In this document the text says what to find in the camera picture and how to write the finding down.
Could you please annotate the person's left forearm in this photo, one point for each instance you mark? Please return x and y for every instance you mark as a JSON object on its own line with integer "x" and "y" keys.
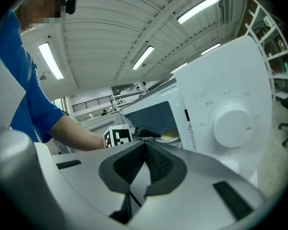
{"x": 76, "y": 135}

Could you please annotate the round ceiling fixture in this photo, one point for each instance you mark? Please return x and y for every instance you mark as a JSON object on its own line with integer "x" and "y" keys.
{"x": 43, "y": 76}

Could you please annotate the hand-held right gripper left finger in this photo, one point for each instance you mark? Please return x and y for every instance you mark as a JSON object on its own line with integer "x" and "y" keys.
{"x": 86, "y": 183}

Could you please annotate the black head camera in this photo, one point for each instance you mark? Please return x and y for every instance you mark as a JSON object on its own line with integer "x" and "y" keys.
{"x": 71, "y": 3}

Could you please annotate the person's head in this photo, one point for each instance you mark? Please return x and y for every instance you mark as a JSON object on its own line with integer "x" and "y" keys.
{"x": 40, "y": 8}

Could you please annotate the ceiling light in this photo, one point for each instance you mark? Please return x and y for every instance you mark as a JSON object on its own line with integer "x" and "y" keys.
{"x": 198, "y": 9}
{"x": 179, "y": 68}
{"x": 50, "y": 60}
{"x": 210, "y": 49}
{"x": 142, "y": 57}

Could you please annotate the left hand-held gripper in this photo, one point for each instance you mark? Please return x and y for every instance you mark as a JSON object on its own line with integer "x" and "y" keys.
{"x": 117, "y": 136}

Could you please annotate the white microwave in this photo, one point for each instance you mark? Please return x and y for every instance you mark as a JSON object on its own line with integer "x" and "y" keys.
{"x": 225, "y": 80}

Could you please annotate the black metal railing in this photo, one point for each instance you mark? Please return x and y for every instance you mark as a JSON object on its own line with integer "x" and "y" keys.
{"x": 91, "y": 103}

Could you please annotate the ceiling air vent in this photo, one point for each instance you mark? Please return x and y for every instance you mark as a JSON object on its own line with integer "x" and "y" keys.
{"x": 226, "y": 8}

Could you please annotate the white plate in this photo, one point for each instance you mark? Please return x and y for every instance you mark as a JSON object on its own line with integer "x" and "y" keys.
{"x": 168, "y": 139}

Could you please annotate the person's blue shirt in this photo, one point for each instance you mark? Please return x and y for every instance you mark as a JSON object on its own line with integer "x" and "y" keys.
{"x": 26, "y": 80}

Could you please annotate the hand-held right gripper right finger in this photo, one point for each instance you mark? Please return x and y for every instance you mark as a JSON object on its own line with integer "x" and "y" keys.
{"x": 194, "y": 200}

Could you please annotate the white metal shelf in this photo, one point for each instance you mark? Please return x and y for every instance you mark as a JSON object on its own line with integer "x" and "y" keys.
{"x": 129, "y": 95}
{"x": 273, "y": 32}

